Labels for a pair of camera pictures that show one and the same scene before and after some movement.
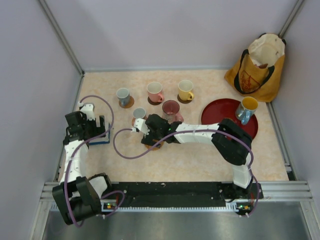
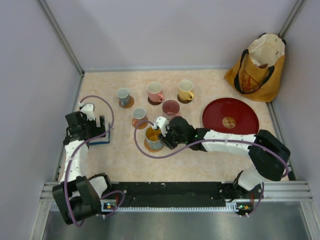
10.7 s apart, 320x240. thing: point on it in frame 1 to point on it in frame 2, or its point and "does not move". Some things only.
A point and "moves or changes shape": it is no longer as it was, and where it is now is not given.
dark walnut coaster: (153, 103) does not move
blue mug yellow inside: (247, 108) moves or changes shape
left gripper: (96, 131) does not move
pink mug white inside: (154, 91) does not move
